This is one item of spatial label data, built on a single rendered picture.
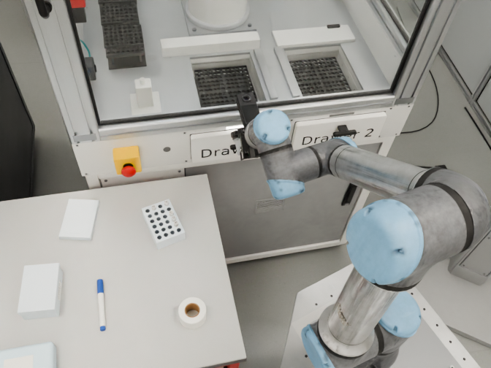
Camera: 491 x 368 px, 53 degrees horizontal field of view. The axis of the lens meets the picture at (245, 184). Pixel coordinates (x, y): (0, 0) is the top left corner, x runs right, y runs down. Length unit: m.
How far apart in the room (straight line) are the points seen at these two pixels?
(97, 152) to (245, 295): 1.02
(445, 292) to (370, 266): 1.62
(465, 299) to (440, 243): 1.64
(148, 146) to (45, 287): 0.47
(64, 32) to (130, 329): 0.72
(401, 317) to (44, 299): 0.84
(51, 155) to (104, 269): 1.37
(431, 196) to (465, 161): 2.15
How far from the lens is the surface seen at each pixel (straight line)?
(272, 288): 2.19
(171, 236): 1.38
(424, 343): 1.40
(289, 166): 1.05
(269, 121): 1.03
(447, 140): 2.97
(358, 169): 1.00
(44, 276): 1.37
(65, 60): 1.22
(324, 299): 1.37
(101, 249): 1.43
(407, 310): 1.15
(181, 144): 1.45
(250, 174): 1.65
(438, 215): 0.75
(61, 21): 1.17
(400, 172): 0.92
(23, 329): 1.38
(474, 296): 2.41
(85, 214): 1.48
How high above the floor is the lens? 1.99
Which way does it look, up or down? 54 degrees down
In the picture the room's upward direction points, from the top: 6 degrees clockwise
